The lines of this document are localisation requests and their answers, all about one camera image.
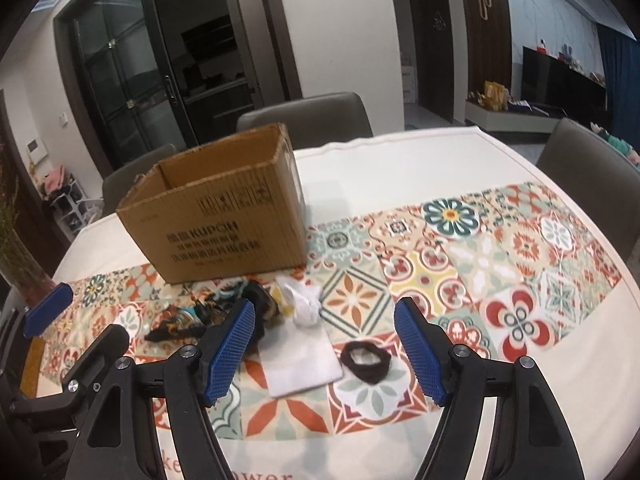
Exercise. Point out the glass sliding door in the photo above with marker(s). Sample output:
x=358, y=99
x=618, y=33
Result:
x=126, y=79

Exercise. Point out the grey chair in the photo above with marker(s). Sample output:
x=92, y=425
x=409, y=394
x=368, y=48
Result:
x=315, y=121
x=117, y=184
x=599, y=179

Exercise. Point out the white sock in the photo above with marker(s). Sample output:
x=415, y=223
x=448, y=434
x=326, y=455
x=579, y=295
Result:
x=298, y=301

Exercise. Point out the dark patterned scarf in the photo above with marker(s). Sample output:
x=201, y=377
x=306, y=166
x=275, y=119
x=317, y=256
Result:
x=208, y=310

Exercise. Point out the white shoe rack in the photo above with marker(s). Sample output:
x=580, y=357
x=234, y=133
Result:
x=71, y=207

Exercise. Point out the dark brown scrunchie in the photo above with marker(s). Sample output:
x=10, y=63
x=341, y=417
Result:
x=366, y=361

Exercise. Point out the black television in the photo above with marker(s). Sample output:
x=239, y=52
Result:
x=552, y=83

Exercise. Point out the grey chair far right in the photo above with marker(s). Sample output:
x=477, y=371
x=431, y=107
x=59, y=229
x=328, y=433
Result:
x=315, y=121

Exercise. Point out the brown cardboard box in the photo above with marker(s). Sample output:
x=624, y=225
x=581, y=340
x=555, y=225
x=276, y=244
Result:
x=228, y=208

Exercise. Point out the grey chair right side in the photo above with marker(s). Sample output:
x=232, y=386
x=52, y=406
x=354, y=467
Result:
x=599, y=179

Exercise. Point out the white cloth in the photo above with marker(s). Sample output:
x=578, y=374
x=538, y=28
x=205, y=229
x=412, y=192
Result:
x=296, y=359

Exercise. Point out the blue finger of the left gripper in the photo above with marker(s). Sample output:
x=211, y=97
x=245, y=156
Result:
x=97, y=354
x=40, y=317

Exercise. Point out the white tv console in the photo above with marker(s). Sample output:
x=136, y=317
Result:
x=508, y=121

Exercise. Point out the grey chair far left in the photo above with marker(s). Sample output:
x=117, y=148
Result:
x=117, y=184

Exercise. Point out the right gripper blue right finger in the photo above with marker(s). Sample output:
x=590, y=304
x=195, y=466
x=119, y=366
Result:
x=530, y=438

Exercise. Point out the glass vase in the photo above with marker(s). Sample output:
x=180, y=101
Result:
x=22, y=271

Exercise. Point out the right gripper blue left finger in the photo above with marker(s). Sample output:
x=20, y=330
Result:
x=118, y=439

